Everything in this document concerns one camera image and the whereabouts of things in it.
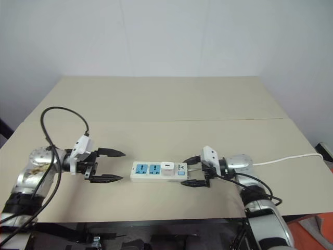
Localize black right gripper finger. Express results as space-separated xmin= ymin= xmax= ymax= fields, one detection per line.
xmin=181 ymin=179 xmax=207 ymax=189
xmin=183 ymin=155 xmax=202 ymax=166

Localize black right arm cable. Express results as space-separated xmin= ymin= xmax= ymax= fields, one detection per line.
xmin=215 ymin=171 xmax=283 ymax=208

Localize orange cloth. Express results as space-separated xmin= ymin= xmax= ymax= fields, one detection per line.
xmin=283 ymin=207 xmax=333 ymax=250

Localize white power strip cord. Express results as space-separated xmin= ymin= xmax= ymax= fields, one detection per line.
xmin=187 ymin=153 xmax=325 ymax=173

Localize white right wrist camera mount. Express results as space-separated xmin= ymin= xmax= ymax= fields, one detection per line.
xmin=200 ymin=145 xmax=220 ymax=170

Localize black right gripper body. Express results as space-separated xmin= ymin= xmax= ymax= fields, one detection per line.
xmin=199 ymin=155 xmax=221 ymax=188

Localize grey fabric piece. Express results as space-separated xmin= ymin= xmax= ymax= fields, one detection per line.
xmin=298 ymin=215 xmax=333 ymax=236

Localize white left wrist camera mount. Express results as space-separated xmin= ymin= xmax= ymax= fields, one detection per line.
xmin=69 ymin=134 xmax=93 ymax=174

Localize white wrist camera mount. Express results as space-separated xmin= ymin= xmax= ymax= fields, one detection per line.
xmin=69 ymin=134 xmax=93 ymax=174
xmin=200 ymin=145 xmax=220 ymax=170

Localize black table frame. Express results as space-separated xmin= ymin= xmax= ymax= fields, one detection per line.
xmin=24 ymin=218 xmax=249 ymax=250

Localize white power strip blue sockets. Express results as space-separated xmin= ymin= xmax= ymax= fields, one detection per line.
xmin=130 ymin=160 xmax=189 ymax=183

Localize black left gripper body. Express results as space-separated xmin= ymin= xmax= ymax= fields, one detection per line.
xmin=75 ymin=150 xmax=101 ymax=181

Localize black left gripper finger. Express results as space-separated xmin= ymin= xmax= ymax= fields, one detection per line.
xmin=88 ymin=174 xmax=124 ymax=184
xmin=97 ymin=147 xmax=126 ymax=158

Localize dark chair part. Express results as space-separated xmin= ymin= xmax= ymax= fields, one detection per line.
xmin=0 ymin=116 xmax=14 ymax=143

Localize grey black object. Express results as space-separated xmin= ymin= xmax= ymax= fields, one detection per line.
xmin=314 ymin=141 xmax=333 ymax=164

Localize white USB charger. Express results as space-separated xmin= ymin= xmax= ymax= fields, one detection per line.
xmin=160 ymin=161 xmax=175 ymax=177

